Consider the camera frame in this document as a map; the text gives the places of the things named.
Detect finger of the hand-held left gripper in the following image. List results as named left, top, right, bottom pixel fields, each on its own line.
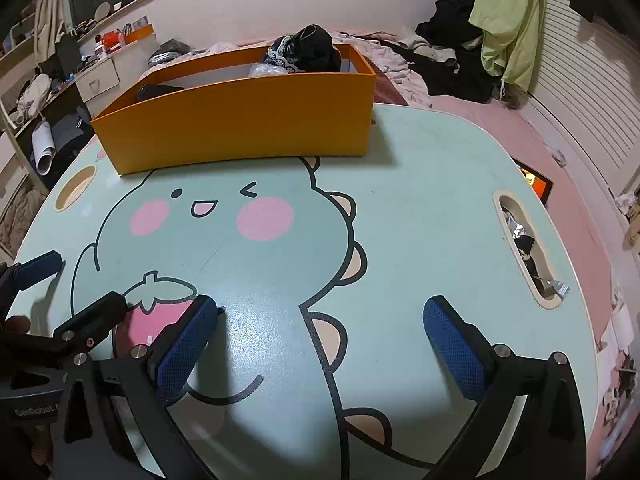
left=52, top=291, right=129, bottom=357
left=0, top=252, right=65, bottom=302

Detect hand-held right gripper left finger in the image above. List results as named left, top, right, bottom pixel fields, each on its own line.
left=52, top=294, right=221, bottom=480

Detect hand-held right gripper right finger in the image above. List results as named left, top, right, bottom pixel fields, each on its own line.
left=422, top=294, right=587, bottom=480

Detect black plush keychain red symbol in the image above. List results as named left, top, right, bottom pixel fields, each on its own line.
left=136, top=84, right=186, bottom=103

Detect orange cardboard box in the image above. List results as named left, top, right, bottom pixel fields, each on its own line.
left=90, top=42, right=377, bottom=177

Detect clear plastic bag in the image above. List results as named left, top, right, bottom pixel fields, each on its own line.
left=248, top=61, right=291, bottom=79

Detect black lace cloth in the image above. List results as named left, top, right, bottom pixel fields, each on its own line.
left=263, top=24, right=342, bottom=75

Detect person's left hand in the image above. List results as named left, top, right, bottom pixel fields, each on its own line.
left=0, top=314, right=32, bottom=336

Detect silver foil wrapper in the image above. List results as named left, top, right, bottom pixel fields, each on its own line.
left=502, top=205, right=531, bottom=241
left=537, top=277, right=571, bottom=304

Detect mint cartoon lap table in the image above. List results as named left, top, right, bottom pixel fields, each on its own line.
left=10, top=102, right=598, bottom=480

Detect black crumpled wrapper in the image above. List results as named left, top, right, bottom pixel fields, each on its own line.
left=512, top=235, right=543, bottom=281

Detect rolled white paper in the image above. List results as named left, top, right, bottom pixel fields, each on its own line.
left=31, top=121, right=55, bottom=176

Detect pink bed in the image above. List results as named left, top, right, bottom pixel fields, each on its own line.
left=425, top=92, right=640, bottom=480

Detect white drawer cabinet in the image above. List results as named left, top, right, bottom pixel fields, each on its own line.
left=75, top=55, right=122, bottom=103

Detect black monitor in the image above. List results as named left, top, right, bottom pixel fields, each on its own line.
left=54, top=35, right=83, bottom=76

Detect cream cloth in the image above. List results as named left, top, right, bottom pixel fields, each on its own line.
left=622, top=202, right=640, bottom=248

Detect grey cloth bundle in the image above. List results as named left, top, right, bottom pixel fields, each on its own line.
left=149, top=38, right=193, bottom=67

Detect beige curtain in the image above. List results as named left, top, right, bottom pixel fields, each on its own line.
left=32, top=0, right=68, bottom=63

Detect small orange desk box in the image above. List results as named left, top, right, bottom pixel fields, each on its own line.
left=122, top=24, right=153, bottom=46

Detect brown furry item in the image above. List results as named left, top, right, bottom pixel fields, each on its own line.
left=497, top=82, right=526, bottom=109

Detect black clothes pile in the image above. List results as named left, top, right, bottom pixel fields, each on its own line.
left=385, top=0, right=501, bottom=103

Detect pink floral blanket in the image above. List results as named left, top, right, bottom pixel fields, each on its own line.
left=327, top=30, right=436, bottom=110

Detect white louvered panel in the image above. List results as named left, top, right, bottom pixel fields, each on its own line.
left=530, top=0, right=640, bottom=196

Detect beige cloth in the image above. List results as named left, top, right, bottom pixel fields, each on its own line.
left=400, top=34, right=458, bottom=67

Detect light green hanging garment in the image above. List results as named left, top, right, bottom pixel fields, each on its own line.
left=470, top=0, right=548, bottom=93

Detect red corduroy pillow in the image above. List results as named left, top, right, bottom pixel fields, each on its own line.
left=370, top=67, right=416, bottom=109

